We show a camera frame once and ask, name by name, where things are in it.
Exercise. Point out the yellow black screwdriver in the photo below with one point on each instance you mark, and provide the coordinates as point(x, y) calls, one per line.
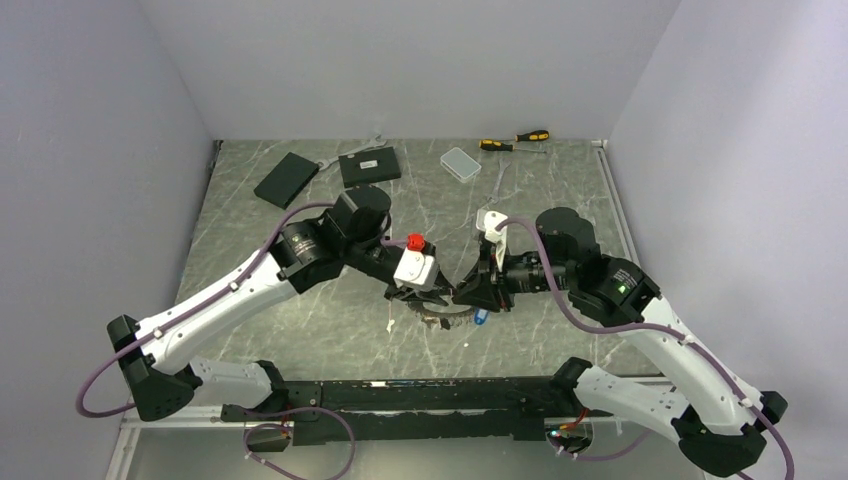
point(499, 146)
point(533, 136)

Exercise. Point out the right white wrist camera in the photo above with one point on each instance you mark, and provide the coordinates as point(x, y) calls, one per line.
point(488, 222)

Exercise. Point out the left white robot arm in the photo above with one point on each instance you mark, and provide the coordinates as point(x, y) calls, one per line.
point(313, 244)

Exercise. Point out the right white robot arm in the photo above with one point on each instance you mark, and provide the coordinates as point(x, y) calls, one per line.
point(720, 423)

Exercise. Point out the black flat pad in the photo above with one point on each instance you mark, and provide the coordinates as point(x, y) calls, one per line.
point(286, 180)

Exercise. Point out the silver wrench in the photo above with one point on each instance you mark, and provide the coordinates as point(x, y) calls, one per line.
point(494, 196)
point(373, 143)

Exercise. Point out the silver wrench back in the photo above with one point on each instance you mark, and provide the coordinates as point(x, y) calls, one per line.
point(373, 143)

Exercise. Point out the yellow black screwdriver upper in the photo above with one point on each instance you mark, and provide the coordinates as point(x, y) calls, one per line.
point(533, 136)

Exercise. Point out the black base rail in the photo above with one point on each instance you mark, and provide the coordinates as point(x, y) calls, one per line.
point(519, 408)

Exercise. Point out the silver wrench right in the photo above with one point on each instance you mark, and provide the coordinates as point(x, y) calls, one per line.
point(494, 196)

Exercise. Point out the aluminium frame rail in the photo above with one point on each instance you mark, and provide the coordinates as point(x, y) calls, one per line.
point(665, 183)

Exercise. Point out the clear plastic box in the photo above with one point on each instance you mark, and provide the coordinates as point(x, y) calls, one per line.
point(460, 165)

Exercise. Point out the yellow black screwdriver lower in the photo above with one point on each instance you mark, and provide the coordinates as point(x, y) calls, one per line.
point(499, 146)

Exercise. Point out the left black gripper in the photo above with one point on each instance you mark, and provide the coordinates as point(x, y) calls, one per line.
point(413, 294)

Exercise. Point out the large metal keyring with rings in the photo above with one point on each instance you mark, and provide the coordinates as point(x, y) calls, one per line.
point(447, 316)

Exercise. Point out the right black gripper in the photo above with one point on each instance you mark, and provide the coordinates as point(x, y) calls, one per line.
point(485, 289)

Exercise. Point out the black flat box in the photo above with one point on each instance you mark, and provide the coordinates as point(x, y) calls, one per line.
point(369, 167)

